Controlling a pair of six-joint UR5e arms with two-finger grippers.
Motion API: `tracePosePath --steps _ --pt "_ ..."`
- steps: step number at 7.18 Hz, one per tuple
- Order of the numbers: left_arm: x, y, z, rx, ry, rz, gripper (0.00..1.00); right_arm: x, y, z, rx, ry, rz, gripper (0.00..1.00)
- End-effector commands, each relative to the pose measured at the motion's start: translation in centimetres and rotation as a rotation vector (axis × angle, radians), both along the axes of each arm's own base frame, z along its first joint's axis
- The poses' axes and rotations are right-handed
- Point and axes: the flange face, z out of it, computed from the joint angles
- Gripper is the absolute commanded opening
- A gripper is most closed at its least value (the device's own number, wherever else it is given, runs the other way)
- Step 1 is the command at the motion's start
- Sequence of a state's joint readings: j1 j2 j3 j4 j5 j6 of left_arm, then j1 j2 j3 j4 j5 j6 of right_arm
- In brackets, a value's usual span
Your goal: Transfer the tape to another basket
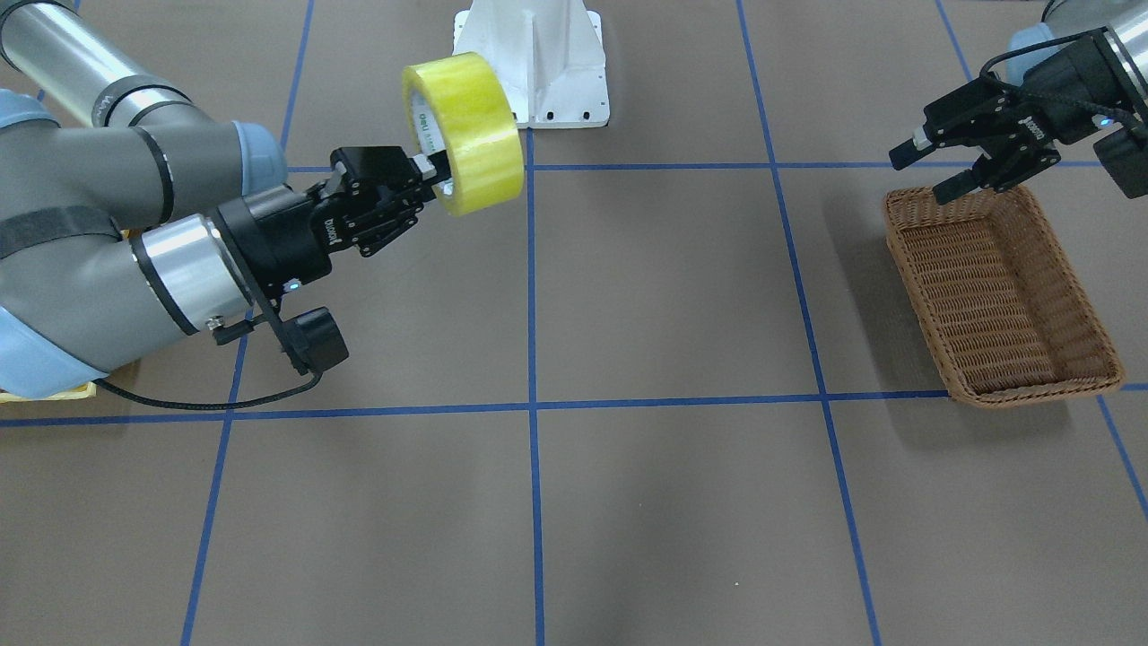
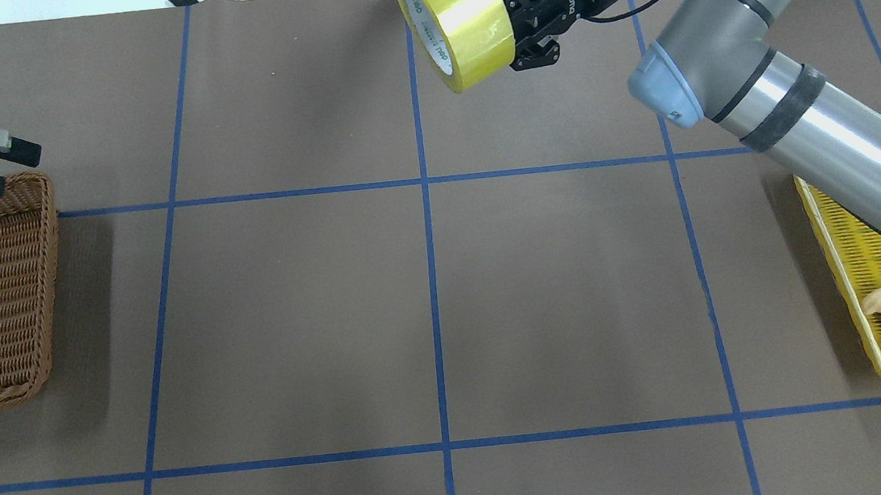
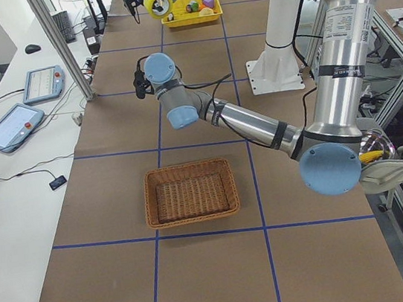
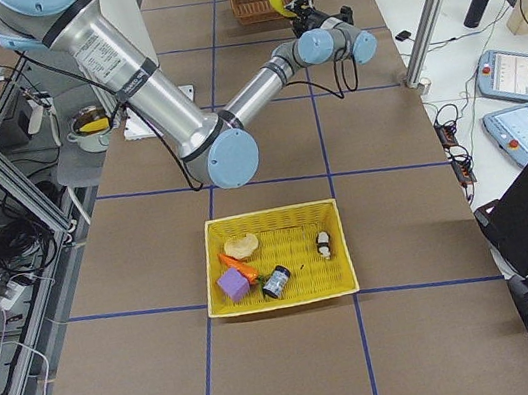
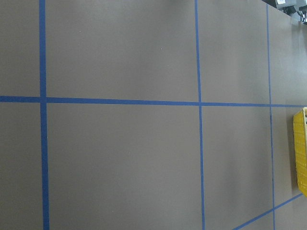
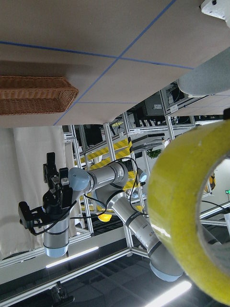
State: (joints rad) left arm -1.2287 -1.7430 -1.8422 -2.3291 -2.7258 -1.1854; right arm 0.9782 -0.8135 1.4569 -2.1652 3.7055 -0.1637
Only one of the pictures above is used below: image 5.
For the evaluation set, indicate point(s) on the yellow plastic basket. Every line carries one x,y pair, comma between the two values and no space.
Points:
300,144

